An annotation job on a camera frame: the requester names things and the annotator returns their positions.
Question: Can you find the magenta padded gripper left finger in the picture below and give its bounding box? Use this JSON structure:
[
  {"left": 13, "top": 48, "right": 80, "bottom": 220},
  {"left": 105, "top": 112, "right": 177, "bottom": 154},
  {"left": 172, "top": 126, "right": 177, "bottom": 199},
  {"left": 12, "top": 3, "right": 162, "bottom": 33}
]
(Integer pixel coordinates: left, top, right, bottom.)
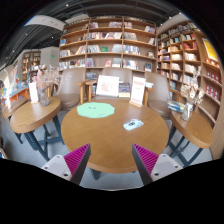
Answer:
[{"left": 42, "top": 144, "right": 91, "bottom": 185}]

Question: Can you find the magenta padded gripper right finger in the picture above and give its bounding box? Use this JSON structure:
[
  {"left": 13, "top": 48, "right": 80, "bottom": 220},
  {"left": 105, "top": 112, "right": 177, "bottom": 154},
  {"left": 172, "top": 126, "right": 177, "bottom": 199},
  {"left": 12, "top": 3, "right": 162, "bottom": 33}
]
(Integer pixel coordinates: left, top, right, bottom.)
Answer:
[{"left": 132, "top": 144, "right": 182, "bottom": 185}]

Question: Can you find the green mouse pad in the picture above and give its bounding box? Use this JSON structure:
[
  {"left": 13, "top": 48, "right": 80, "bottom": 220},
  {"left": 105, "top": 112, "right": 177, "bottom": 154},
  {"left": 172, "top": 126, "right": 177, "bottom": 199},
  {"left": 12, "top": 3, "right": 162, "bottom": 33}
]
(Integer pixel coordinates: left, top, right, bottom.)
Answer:
[{"left": 77, "top": 102, "right": 115, "bottom": 118}]

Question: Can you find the round wooden centre table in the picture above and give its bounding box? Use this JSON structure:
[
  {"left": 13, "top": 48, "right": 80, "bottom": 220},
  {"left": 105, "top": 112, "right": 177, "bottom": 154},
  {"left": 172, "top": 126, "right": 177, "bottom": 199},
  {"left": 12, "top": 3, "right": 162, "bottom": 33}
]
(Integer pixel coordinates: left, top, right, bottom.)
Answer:
[{"left": 61, "top": 99, "right": 169, "bottom": 180}]

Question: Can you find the right round wooden side table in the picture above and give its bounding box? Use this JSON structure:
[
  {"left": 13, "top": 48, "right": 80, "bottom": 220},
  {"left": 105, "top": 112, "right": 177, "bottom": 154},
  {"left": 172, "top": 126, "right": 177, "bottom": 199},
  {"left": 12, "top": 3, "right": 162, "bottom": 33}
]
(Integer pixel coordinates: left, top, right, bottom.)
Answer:
[{"left": 167, "top": 111, "right": 214, "bottom": 167}]

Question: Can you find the round wooden side table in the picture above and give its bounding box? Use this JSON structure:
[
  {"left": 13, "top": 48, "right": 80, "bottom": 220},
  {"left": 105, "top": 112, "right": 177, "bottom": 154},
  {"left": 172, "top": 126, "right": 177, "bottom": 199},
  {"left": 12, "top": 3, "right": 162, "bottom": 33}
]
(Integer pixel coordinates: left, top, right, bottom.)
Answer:
[
  {"left": 10, "top": 97, "right": 63, "bottom": 161},
  {"left": 167, "top": 111, "right": 214, "bottom": 167}
]

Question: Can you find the left round wooden side table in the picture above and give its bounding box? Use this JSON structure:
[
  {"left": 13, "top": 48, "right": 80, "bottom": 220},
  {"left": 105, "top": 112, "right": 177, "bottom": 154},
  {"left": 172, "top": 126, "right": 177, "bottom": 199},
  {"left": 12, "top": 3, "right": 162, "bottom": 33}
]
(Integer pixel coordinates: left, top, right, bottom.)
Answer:
[{"left": 10, "top": 97, "right": 63, "bottom": 161}]

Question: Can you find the right brown armchair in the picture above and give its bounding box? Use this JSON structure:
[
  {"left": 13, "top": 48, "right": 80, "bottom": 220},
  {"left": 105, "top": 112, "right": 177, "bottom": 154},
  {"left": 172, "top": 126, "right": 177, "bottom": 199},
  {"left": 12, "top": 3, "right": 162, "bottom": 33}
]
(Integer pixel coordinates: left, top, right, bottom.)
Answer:
[{"left": 145, "top": 72, "right": 171, "bottom": 119}]

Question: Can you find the left brown armchair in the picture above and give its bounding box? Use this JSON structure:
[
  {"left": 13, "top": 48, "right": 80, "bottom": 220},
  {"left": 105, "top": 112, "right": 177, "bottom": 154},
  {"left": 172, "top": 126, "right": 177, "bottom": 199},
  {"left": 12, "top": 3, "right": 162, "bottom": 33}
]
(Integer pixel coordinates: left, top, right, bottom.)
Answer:
[{"left": 56, "top": 67, "right": 86, "bottom": 110}]

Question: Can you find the white card stand left table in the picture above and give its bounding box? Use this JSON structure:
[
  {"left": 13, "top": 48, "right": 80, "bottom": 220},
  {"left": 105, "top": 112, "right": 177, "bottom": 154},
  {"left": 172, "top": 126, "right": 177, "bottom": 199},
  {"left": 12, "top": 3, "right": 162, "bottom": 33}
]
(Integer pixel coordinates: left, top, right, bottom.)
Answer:
[{"left": 29, "top": 82, "right": 39, "bottom": 103}]

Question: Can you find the glass vase with dried flowers right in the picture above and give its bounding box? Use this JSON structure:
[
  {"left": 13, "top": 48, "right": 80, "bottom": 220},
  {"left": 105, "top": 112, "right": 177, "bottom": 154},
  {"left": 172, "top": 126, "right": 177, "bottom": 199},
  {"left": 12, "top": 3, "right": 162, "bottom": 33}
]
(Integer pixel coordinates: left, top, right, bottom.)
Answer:
[{"left": 180, "top": 72, "right": 205, "bottom": 121}]

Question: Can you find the glass vase with dried flowers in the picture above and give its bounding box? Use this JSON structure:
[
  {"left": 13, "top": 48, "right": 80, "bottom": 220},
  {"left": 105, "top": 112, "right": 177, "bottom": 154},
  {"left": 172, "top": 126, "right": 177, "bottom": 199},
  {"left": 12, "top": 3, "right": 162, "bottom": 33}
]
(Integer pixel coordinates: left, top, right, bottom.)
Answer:
[
  {"left": 32, "top": 65, "right": 60, "bottom": 107},
  {"left": 180, "top": 72, "right": 205, "bottom": 121}
]

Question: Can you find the white red menu stand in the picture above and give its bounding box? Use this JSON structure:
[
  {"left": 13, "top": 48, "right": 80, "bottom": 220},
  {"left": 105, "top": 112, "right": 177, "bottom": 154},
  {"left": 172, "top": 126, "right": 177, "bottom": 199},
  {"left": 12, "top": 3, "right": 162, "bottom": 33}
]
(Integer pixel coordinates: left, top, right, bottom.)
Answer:
[{"left": 129, "top": 77, "right": 145, "bottom": 107}]

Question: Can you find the white sign with red drawing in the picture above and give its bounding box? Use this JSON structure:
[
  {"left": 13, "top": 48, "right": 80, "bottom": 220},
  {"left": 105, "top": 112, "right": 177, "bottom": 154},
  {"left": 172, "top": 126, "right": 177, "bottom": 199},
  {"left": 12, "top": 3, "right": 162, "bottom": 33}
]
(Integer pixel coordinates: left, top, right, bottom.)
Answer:
[{"left": 96, "top": 75, "right": 119, "bottom": 97}]

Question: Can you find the glass vase with dried flowers left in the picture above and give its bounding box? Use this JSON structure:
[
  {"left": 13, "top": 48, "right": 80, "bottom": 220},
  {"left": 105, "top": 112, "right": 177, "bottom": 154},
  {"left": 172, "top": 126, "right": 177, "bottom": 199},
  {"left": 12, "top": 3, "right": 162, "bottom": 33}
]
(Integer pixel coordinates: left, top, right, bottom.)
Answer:
[{"left": 32, "top": 65, "right": 60, "bottom": 107}]

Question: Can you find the wooden bookshelf far left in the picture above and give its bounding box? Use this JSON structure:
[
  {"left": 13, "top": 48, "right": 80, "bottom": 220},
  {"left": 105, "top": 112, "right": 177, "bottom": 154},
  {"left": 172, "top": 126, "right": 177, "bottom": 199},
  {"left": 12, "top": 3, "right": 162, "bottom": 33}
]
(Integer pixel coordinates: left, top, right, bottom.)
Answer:
[{"left": 21, "top": 50, "right": 41, "bottom": 82}]

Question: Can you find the wooden bookshelf right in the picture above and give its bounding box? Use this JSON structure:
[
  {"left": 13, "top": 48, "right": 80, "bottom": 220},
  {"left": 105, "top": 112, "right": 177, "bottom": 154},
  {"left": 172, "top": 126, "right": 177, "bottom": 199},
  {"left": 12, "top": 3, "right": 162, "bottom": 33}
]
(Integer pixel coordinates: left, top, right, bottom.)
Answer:
[{"left": 157, "top": 19, "right": 224, "bottom": 159}]

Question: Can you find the large wooden bookshelf centre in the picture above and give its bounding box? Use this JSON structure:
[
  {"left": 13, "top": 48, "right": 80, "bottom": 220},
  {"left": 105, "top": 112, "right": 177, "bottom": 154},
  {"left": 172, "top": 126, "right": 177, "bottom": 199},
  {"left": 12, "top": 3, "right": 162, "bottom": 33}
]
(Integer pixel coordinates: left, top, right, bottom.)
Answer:
[{"left": 59, "top": 16, "right": 157, "bottom": 76}]

